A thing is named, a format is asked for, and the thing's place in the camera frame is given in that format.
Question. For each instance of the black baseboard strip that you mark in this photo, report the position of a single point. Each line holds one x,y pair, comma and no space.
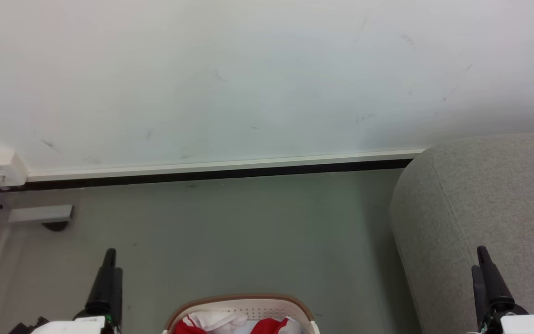
211,175

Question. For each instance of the white perforated laundry basket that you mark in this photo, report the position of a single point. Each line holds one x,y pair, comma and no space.
244,306

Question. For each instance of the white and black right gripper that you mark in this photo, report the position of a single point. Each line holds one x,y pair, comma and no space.
522,322

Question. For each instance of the white wall junction box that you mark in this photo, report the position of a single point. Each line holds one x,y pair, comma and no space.
2,169

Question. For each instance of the black round frame foot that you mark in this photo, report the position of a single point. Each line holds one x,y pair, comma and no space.
55,226

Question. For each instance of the white wall trim rail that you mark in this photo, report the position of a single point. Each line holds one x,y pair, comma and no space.
220,164

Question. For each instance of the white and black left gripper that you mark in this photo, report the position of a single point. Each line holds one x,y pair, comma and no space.
74,324

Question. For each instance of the grey fabric sofa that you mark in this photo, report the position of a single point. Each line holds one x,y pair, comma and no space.
489,208

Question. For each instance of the grey metal frame bar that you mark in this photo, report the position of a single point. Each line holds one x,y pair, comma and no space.
40,214

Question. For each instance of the red and white jersey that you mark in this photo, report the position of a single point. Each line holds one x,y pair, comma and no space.
230,324

